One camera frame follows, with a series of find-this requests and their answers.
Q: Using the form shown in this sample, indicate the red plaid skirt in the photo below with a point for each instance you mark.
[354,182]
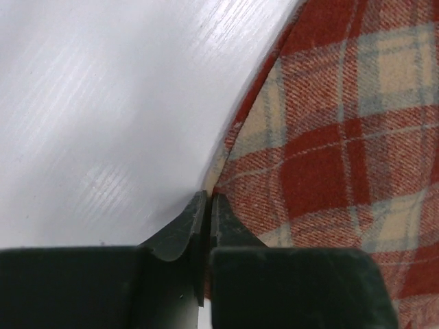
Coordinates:
[336,143]

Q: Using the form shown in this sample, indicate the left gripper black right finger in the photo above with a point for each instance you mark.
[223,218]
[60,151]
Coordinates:
[256,286]

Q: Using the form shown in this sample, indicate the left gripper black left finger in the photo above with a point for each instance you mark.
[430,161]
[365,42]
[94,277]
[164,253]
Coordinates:
[157,284]

